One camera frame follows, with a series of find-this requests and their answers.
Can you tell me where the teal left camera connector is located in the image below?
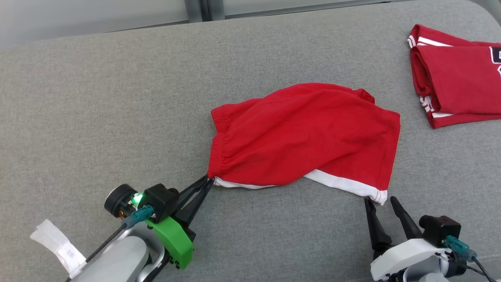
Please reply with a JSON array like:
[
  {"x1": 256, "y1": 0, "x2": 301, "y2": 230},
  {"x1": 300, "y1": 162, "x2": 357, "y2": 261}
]
[{"x1": 121, "y1": 204, "x2": 155, "y2": 230}]

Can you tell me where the grey partition base rail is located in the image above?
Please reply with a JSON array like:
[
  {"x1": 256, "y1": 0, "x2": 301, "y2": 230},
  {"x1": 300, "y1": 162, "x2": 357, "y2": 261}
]
[
  {"x1": 224, "y1": 0, "x2": 392, "y2": 18},
  {"x1": 105, "y1": 20, "x2": 192, "y2": 34}
]

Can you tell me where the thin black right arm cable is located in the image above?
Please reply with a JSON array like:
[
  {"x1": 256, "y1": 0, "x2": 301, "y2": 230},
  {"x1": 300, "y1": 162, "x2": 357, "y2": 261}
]
[{"x1": 468, "y1": 255, "x2": 497, "y2": 282}]

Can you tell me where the teal right camera connector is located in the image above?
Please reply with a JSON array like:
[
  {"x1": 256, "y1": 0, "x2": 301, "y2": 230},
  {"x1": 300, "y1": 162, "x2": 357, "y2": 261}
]
[{"x1": 444, "y1": 235, "x2": 478, "y2": 262}]

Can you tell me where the thin black left camera cable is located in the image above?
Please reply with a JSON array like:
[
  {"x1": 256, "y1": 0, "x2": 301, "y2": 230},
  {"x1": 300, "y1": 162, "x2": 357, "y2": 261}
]
[{"x1": 65, "y1": 225, "x2": 128, "y2": 282}]

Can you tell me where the teal camera connector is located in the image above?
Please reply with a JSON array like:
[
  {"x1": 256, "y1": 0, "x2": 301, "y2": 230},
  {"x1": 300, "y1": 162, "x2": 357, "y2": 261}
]
[
  {"x1": 121, "y1": 204, "x2": 155, "y2": 230},
  {"x1": 444, "y1": 235, "x2": 478, "y2": 262}
]

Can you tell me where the red shorts white hem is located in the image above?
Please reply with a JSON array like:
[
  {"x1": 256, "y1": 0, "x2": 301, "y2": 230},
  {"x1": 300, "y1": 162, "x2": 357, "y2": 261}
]
[{"x1": 207, "y1": 82, "x2": 401, "y2": 206}]

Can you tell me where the grey fabric sofa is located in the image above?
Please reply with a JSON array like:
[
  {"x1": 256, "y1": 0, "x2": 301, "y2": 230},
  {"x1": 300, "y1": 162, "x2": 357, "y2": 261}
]
[{"x1": 0, "y1": 0, "x2": 501, "y2": 282}]

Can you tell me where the red white jersey shirt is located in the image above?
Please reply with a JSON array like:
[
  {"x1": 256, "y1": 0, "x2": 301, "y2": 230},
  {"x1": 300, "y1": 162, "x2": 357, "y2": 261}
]
[{"x1": 407, "y1": 24, "x2": 501, "y2": 129}]

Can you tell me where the white tape tag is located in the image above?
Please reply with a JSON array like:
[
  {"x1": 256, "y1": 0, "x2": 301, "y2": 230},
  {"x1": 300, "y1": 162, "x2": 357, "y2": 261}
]
[{"x1": 31, "y1": 219, "x2": 87, "y2": 278}]

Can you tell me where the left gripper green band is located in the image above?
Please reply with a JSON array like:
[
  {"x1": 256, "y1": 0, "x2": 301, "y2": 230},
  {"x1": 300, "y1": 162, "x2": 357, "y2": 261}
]
[{"x1": 146, "y1": 175, "x2": 215, "y2": 270}]

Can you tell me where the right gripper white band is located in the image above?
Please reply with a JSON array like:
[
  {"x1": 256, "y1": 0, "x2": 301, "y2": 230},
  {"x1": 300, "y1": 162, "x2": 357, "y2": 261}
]
[{"x1": 364, "y1": 196, "x2": 451, "y2": 282}]

